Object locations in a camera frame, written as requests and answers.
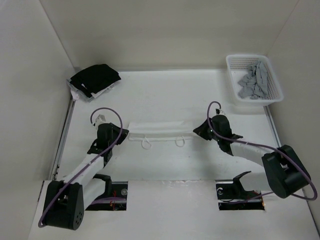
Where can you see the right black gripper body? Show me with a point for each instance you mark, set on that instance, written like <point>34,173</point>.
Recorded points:
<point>215,138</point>

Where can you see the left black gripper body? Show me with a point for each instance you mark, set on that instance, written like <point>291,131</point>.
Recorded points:
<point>110,142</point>

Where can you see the white tank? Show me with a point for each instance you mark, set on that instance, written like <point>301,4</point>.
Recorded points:
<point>169,131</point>
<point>107,89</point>

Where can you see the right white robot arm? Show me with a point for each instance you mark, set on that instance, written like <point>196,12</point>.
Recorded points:
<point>284,171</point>

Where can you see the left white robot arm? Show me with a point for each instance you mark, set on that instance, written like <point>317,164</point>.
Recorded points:
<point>66,199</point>

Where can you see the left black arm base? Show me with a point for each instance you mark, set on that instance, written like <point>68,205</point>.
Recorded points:
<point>114,197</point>

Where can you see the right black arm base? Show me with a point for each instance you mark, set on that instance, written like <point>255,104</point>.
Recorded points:
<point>232,196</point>

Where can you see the white folded tank top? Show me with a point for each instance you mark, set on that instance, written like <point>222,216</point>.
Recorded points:
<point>107,89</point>

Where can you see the black folded tank top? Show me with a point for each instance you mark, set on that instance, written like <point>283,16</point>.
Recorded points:
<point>94,79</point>

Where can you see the white plastic basket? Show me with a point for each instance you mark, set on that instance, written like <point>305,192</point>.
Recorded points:
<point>237,67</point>

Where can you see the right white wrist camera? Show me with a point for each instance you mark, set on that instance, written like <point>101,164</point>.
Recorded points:
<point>219,111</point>

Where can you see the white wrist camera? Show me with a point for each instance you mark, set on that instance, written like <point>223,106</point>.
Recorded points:
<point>100,119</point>
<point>219,111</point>

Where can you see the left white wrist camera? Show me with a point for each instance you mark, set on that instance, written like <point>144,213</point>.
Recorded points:
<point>100,119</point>

